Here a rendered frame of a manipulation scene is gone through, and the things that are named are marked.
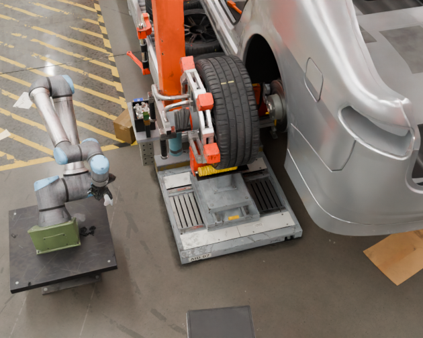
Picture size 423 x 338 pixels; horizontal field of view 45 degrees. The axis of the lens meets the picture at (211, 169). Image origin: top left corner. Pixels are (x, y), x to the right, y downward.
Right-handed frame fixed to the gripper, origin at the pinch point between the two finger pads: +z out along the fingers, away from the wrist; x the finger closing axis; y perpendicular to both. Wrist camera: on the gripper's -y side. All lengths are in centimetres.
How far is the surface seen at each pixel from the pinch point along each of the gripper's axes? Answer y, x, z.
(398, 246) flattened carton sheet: -108, 162, 29
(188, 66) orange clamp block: -79, -3, -45
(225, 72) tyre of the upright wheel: -75, 22, -60
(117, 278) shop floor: 13, 23, 59
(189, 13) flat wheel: -214, -82, 38
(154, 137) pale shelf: -70, -14, 23
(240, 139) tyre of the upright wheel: -57, 48, -40
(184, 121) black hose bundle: -44, 19, -42
